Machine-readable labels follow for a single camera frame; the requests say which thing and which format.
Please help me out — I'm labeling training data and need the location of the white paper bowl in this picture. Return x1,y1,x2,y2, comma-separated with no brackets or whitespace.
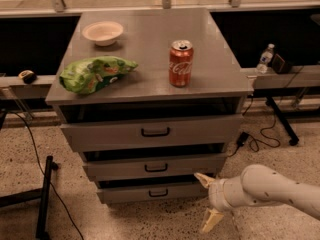
82,21,124,47

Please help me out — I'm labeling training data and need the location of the small black box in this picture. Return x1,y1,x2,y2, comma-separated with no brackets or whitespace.
271,54,293,74

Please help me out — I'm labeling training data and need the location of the black stand leg right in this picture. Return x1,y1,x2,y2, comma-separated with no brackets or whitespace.
266,96,299,146

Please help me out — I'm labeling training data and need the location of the grey drawer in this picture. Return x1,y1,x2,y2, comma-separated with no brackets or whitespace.
61,114,243,152
83,153,226,182
97,182,207,204

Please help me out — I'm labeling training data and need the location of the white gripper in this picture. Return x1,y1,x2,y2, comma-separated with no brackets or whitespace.
194,173,232,233

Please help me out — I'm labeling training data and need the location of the red cola can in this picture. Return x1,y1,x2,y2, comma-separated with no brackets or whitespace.
169,40,194,87

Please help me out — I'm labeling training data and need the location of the black and yellow tape measure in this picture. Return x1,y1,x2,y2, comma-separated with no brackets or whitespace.
19,70,37,84

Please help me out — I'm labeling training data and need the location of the clear water bottle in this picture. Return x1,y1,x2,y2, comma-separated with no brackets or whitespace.
256,44,275,74

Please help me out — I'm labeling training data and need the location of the black cable left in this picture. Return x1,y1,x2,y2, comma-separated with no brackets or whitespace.
0,109,85,240

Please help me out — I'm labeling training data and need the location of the black power adapter with cable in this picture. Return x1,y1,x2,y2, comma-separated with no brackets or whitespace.
227,95,282,157

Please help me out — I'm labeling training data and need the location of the grey drawer cabinet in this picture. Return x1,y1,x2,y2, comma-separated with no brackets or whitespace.
46,9,252,191

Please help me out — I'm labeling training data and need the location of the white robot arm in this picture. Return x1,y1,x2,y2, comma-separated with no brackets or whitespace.
194,164,320,233

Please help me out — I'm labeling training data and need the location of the black stand base left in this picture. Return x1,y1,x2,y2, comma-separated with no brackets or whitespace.
0,156,58,240

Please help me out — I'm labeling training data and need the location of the grey middle drawer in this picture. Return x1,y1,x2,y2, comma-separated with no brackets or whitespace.
83,153,226,182

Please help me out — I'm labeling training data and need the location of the grey top drawer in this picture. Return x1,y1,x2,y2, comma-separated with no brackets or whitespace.
61,114,243,152

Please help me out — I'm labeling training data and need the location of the green chip bag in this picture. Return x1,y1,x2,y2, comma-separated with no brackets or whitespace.
59,56,138,95

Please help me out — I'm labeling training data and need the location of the grey bottom drawer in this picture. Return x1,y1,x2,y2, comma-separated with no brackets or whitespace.
97,182,207,204

